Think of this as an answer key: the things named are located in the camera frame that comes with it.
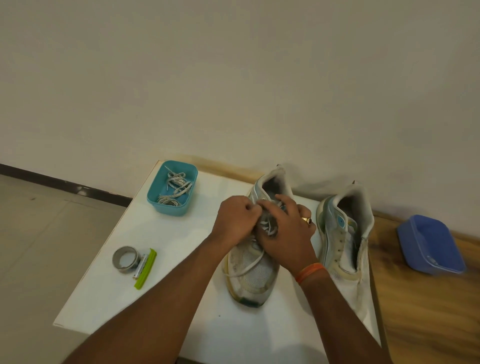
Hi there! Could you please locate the person's right hand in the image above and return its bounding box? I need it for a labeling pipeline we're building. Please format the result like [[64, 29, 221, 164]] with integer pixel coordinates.
[[255, 194, 319, 278]]

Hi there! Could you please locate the person's left hand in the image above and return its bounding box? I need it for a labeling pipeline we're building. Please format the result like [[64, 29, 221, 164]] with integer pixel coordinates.
[[209, 195, 263, 250]]

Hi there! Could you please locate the worn white sneaker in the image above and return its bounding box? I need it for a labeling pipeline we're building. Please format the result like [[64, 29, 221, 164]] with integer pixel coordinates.
[[223, 164, 294, 308], [316, 182, 377, 324]]

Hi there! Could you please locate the person's right forearm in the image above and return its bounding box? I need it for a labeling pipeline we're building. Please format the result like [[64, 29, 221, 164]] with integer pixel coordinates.
[[299, 270, 393, 364]]

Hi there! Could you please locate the person's left forearm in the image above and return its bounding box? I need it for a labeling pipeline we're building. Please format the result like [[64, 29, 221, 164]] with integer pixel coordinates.
[[63, 234, 230, 364]]

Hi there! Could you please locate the orange thread wristband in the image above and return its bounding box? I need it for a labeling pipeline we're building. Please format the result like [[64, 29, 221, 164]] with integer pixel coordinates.
[[295, 262, 328, 285]]

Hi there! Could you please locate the teal plastic container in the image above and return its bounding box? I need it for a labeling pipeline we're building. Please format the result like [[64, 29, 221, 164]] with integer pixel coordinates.
[[146, 160, 199, 217]]

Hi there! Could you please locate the green utility cutter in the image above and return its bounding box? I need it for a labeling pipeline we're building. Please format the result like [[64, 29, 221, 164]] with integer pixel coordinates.
[[133, 248, 158, 291]]

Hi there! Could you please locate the grey tape roll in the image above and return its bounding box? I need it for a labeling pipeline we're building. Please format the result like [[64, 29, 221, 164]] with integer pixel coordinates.
[[112, 245, 142, 275]]

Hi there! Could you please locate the blue plastic container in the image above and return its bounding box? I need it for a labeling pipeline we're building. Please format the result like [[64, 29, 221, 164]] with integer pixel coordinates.
[[396, 214, 468, 277]]

